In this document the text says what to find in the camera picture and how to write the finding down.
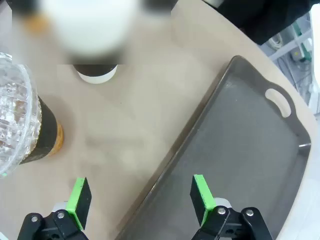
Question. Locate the green white table frame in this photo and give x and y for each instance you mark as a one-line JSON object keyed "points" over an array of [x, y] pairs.
{"points": [[303, 42]]}

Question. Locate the white lidded paper cup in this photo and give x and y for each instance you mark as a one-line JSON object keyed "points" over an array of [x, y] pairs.
{"points": [[96, 75]]}

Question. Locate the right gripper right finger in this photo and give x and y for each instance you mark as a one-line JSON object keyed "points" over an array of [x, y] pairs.
{"points": [[202, 200]]}

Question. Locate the clear dome-lid tea cup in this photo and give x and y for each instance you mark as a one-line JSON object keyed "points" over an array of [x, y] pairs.
{"points": [[47, 125], [37, 23]]}

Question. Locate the dark brown plastic tray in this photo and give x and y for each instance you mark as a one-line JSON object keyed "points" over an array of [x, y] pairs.
{"points": [[237, 137]]}

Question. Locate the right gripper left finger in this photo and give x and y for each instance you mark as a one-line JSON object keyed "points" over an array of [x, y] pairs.
{"points": [[80, 200]]}

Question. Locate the person in black cardigan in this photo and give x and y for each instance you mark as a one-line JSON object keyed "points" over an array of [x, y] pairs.
{"points": [[262, 20]]}

